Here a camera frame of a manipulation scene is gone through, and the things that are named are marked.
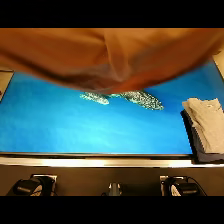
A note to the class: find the brown garment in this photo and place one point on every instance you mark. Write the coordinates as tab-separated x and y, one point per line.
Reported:
100	56

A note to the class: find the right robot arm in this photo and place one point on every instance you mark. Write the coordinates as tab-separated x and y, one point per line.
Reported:
183	188

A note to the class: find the grey garment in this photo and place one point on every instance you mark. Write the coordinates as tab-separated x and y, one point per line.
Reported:
208	123

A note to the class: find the silver frame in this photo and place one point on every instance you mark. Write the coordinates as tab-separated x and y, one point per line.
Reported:
100	162

